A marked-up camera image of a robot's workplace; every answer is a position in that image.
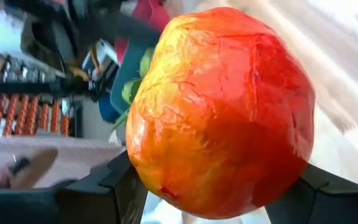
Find backlit laptop keyboard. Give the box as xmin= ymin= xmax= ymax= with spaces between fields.
xmin=0 ymin=92 xmax=76 ymax=138

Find person's hand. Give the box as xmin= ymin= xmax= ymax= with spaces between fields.
xmin=0 ymin=147 xmax=59 ymax=190

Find green chayote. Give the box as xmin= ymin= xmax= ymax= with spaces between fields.
xmin=121 ymin=78 xmax=143 ymax=106

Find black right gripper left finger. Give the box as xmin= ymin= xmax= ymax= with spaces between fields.
xmin=0 ymin=151 xmax=149 ymax=224

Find teal plastic basket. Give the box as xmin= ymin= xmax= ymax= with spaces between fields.
xmin=109 ymin=39 xmax=157 ymax=116

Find orange bell pepper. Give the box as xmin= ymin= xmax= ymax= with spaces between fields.
xmin=112 ymin=6 xmax=316 ymax=220

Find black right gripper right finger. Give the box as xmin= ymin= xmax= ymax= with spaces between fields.
xmin=264 ymin=164 xmax=358 ymax=224

